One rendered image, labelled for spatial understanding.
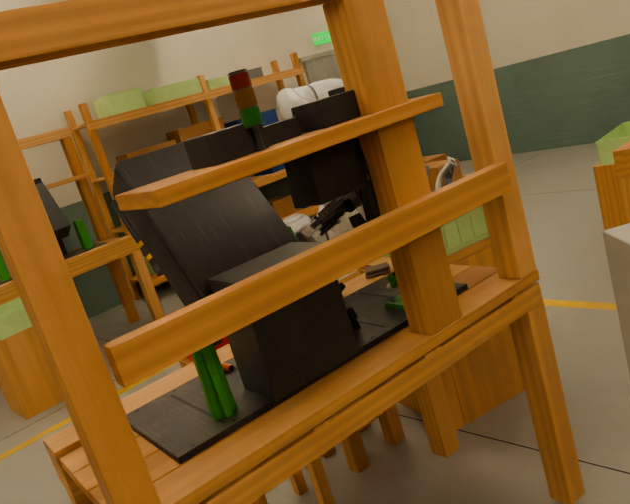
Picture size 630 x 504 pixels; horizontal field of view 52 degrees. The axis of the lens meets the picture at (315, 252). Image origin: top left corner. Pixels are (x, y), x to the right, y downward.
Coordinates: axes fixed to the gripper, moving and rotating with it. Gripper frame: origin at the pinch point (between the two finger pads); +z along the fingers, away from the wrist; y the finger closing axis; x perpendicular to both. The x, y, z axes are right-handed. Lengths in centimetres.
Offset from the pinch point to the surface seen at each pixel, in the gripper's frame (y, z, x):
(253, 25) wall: -384, -419, -456
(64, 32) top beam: 81, 44, -31
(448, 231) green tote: -66, -82, 14
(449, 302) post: -0.1, -10.1, 46.5
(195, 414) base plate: -10, 62, 14
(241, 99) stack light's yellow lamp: 57, 15, -12
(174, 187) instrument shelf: 57, 44, -3
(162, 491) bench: 9, 83, 29
